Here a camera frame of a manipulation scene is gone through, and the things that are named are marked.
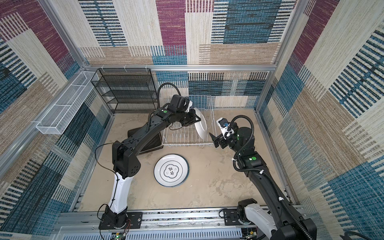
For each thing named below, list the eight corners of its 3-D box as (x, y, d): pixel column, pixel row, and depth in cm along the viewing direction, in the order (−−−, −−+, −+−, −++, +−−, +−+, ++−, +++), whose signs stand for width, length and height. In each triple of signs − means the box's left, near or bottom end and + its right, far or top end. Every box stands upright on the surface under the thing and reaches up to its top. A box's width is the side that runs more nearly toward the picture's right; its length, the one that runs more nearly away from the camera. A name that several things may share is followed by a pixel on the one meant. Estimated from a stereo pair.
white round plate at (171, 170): (152, 186, 85) (151, 185, 83) (157, 156, 97) (156, 154, 95) (188, 186, 85) (188, 184, 82) (189, 156, 97) (189, 154, 94)
